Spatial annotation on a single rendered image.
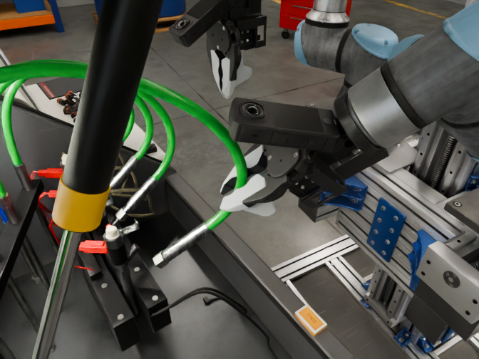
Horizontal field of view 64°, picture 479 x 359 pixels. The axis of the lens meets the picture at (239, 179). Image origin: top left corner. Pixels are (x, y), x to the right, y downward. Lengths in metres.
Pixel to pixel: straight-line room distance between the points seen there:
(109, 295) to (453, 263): 0.64
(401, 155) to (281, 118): 0.81
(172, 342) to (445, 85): 0.68
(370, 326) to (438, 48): 1.37
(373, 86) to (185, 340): 0.63
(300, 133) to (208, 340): 0.55
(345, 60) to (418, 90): 0.69
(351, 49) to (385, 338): 1.07
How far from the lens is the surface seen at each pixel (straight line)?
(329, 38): 1.08
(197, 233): 0.53
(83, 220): 0.16
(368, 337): 1.63
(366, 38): 1.04
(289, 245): 2.12
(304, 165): 0.42
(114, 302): 0.74
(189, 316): 0.87
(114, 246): 0.63
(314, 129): 0.40
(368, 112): 0.39
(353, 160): 0.45
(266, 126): 0.38
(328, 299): 1.68
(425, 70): 0.39
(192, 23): 0.66
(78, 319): 0.93
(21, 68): 0.41
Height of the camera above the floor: 1.56
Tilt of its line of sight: 38 degrees down
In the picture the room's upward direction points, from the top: straight up
